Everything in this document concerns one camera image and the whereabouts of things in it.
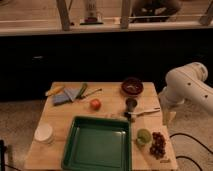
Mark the green square tray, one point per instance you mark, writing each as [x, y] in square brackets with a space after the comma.
[97, 144]

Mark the dark red grapes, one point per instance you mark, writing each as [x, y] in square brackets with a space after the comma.
[157, 148]

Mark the dark red bowl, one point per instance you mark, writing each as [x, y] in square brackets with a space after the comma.
[132, 86]

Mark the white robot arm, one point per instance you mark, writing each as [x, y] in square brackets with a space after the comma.
[185, 82]

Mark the blue folded cloth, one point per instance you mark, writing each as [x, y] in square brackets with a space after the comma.
[68, 95]

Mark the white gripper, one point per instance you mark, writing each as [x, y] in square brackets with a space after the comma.
[168, 115]

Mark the white paper cup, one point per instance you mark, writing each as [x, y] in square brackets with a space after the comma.
[44, 133]

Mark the red apple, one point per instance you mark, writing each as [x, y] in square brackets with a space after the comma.
[95, 104]

